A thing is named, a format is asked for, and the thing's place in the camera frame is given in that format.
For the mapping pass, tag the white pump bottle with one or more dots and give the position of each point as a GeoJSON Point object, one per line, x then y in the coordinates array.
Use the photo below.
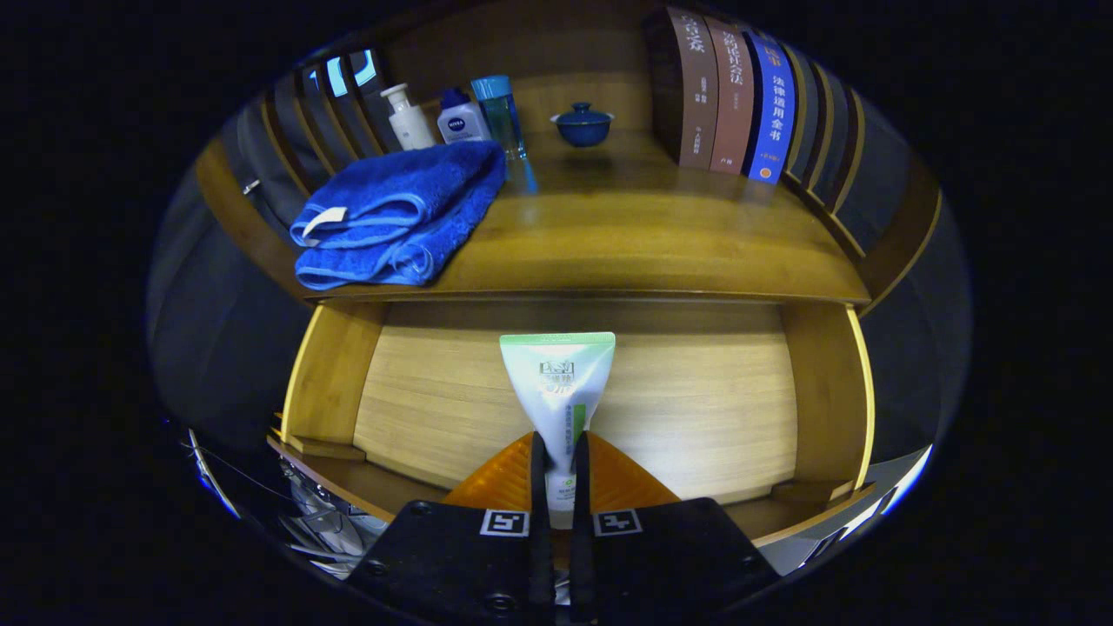
{"type": "Point", "coordinates": [409, 122]}

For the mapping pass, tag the wooden drawer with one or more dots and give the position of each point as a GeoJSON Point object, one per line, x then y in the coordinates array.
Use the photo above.
{"type": "Point", "coordinates": [696, 409]}

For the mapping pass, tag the reddish brown book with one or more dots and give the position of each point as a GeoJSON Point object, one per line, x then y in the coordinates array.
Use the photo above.
{"type": "Point", "coordinates": [732, 104]}

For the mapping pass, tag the dark brown book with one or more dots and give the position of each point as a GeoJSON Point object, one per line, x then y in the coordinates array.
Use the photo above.
{"type": "Point", "coordinates": [691, 96]}

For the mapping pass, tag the blue folded towel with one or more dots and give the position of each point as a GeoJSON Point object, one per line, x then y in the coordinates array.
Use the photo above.
{"type": "Point", "coordinates": [391, 200]}

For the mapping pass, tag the white tube with green band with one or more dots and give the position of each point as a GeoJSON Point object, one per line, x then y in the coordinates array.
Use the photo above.
{"type": "Point", "coordinates": [556, 382]}

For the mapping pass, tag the blue lidded tea cup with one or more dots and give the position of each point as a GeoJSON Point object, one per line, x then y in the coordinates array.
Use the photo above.
{"type": "Point", "coordinates": [583, 129]}

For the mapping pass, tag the teal transparent bottle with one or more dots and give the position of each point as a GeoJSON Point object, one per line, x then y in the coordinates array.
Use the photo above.
{"type": "Point", "coordinates": [503, 117]}

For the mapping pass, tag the blue book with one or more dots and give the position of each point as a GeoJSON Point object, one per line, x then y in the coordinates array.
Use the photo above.
{"type": "Point", "coordinates": [769, 113]}

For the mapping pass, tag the wooden countertop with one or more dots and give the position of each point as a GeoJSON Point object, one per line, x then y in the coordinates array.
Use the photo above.
{"type": "Point", "coordinates": [626, 235]}

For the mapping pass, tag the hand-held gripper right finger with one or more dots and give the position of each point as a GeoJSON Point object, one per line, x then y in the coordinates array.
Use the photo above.
{"type": "Point", "coordinates": [678, 556]}

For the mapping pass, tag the wooden cabinet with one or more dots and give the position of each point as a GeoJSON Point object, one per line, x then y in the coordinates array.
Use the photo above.
{"type": "Point", "coordinates": [591, 87]}

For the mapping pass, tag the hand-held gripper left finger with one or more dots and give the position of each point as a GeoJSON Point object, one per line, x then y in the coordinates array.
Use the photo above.
{"type": "Point", "coordinates": [443, 556]}

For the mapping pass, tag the white bottle with blue cap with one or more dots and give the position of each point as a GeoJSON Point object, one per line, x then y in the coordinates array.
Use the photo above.
{"type": "Point", "coordinates": [461, 123]}

